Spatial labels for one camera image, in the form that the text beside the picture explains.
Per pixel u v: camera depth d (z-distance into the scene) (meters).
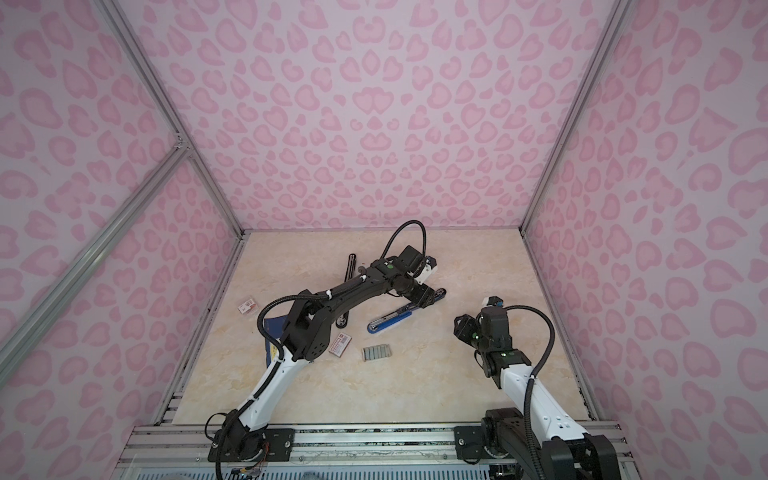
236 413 0.64
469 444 0.72
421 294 0.87
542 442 0.42
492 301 0.78
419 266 0.84
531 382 0.53
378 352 0.88
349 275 1.04
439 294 0.99
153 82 0.79
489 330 0.66
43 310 0.54
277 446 0.73
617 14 0.69
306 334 0.62
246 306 0.97
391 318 0.95
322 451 0.73
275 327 0.94
